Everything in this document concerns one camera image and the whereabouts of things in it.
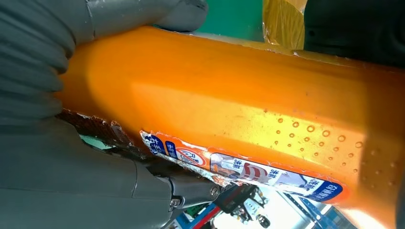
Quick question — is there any yellow taped cardboard sheet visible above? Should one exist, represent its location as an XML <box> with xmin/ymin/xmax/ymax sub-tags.
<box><xmin>262</xmin><ymin>0</ymin><xmax>308</xmax><ymax>50</ymax></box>

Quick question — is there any red rack beam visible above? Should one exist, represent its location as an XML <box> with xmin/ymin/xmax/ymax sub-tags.
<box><xmin>192</xmin><ymin>189</ymin><xmax>241</xmax><ymax>229</ymax></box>

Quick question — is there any green plastic crate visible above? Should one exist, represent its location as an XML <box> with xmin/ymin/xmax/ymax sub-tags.
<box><xmin>186</xmin><ymin>204</ymin><xmax>210</xmax><ymax>219</ymax></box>

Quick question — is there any black white machine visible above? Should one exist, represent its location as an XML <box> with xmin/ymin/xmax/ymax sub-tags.
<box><xmin>232</xmin><ymin>194</ymin><xmax>272</xmax><ymax>229</ymax></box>

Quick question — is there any black square equipment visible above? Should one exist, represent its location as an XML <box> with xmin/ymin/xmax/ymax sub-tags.
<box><xmin>214</xmin><ymin>184</ymin><xmax>257</xmax><ymax>216</ymax></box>

